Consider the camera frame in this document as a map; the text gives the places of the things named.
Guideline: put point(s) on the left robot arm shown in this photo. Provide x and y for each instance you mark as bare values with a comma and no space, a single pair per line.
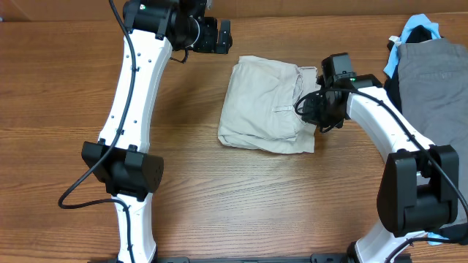
120,158

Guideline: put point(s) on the grey shorts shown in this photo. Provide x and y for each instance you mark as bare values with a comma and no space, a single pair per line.
437,109

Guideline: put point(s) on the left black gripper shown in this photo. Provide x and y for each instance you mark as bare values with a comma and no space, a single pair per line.
208,43

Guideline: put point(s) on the beige shorts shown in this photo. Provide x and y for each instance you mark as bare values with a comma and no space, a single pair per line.
259,106

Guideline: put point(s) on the light blue garment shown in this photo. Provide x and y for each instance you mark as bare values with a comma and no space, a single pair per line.
413,29

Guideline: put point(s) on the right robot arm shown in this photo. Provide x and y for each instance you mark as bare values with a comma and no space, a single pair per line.
418,192

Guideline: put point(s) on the black garment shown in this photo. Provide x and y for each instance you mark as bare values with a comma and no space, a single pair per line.
393,91

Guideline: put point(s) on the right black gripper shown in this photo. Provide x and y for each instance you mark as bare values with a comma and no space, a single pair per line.
310,116

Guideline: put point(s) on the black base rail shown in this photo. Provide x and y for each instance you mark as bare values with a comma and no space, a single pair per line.
252,259

